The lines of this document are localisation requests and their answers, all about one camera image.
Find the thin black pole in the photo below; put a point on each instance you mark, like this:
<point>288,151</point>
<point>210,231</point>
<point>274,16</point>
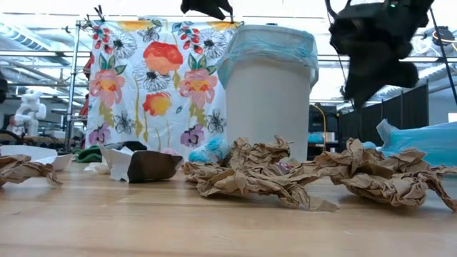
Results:
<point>448,71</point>

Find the blue and white plastic wad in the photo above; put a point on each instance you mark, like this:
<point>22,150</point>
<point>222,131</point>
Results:
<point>210,150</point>

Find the black monitor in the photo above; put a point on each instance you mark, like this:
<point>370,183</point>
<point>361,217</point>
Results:
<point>316,121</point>

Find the white plastic trash can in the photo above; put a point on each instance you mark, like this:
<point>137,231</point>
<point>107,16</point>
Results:
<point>267,118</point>

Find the background wooden table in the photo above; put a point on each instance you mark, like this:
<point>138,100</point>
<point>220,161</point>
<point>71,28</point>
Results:
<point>43,140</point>

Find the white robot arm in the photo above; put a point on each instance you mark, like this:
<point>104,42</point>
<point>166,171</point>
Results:
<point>30,110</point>

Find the red cloth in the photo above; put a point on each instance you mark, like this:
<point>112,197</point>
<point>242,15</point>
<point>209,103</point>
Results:
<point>88,68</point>

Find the blue trash bag with trash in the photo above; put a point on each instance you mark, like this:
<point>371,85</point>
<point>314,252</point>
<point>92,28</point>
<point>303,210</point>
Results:
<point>267,43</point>

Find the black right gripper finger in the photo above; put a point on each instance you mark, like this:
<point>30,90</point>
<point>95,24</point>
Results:
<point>401,75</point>
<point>364,85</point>

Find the green cloth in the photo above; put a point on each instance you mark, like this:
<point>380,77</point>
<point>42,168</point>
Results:
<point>89,155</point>

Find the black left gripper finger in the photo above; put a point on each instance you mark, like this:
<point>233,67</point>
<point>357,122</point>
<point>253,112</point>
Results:
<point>219,9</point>
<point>193,5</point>

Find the pale pink wad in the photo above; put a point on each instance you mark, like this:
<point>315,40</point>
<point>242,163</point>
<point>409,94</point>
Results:
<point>171,152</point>

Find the small teal bundle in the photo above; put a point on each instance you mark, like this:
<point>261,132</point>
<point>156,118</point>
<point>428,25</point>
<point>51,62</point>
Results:
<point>316,137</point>

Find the black clip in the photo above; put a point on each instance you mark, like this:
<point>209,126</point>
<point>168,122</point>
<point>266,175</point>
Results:
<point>232,18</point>
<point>100,12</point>

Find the bright lit screen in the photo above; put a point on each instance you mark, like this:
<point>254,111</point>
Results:
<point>452,116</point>

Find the pink and white wad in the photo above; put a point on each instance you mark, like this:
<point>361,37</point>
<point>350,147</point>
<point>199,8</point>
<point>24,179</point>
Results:
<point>282,167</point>

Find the white paper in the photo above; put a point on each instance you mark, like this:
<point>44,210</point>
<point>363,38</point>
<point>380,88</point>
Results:
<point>119,164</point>

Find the floral printed cloth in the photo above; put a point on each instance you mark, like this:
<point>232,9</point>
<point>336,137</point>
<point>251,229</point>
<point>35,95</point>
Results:
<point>157,78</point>

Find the black partition panel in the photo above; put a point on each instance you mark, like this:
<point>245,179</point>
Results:
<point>403,121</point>

